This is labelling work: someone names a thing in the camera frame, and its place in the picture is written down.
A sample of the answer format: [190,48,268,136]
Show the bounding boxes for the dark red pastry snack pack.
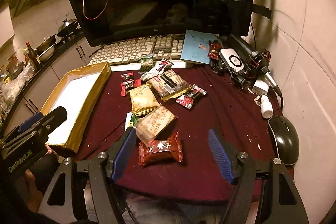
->
[138,131,183,166]

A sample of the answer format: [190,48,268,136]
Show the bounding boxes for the tan cake pack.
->
[133,105,177,147]

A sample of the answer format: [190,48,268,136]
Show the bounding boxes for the yellow snack bag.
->
[129,84,160,117]

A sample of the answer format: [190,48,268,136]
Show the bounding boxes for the small red candy pack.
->
[175,84,207,109]

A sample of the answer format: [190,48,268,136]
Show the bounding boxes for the brown biscuit pack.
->
[148,69,192,102]

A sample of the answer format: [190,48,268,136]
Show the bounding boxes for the green pea snack pack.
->
[138,54,154,74]

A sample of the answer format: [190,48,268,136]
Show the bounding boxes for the white red snack sachet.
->
[141,59,173,81]

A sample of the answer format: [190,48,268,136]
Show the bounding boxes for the green white pea pack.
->
[124,112,139,130]

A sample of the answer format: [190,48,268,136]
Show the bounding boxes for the white kitchen cabinets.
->
[1,37,99,135]

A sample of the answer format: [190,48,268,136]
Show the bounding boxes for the gold-edged white tray box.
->
[41,62,112,153]

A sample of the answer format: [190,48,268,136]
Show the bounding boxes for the dark red table cloth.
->
[75,66,276,204]

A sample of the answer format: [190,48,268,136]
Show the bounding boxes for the white bottle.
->
[260,95,273,119]

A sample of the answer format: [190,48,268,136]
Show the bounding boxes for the black computer mouse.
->
[268,115,299,166]

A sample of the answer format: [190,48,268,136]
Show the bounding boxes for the dark sauce bottle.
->
[26,42,42,70]

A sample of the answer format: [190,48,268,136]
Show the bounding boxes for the steel bowl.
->
[35,35,56,63]

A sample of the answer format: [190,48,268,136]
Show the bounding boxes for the white power adapter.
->
[252,76,270,96]

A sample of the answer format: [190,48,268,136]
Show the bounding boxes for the white round-dial gadget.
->
[219,48,245,75]

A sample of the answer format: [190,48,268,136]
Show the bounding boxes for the black wok with lid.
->
[56,18,78,38]

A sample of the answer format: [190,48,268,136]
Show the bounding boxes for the red figurine toy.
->
[207,40,222,69]

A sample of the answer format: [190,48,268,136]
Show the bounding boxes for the light blue booklet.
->
[181,30,217,65]

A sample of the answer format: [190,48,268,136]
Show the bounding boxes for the beige mechanical keyboard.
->
[89,34,185,65]

